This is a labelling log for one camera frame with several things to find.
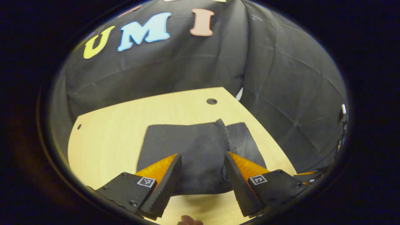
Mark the black backdrop cloth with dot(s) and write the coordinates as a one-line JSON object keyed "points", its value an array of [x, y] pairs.
{"points": [[281, 93]]}

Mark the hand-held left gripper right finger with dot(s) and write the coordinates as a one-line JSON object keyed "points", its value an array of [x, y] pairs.
{"points": [[240, 190]]}

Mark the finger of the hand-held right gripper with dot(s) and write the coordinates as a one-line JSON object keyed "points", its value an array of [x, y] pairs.
{"points": [[312, 177]]}

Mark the black jeans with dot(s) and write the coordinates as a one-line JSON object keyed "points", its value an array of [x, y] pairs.
{"points": [[200, 150]]}

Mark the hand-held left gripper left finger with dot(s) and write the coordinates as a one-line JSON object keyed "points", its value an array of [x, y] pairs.
{"points": [[167, 190]]}

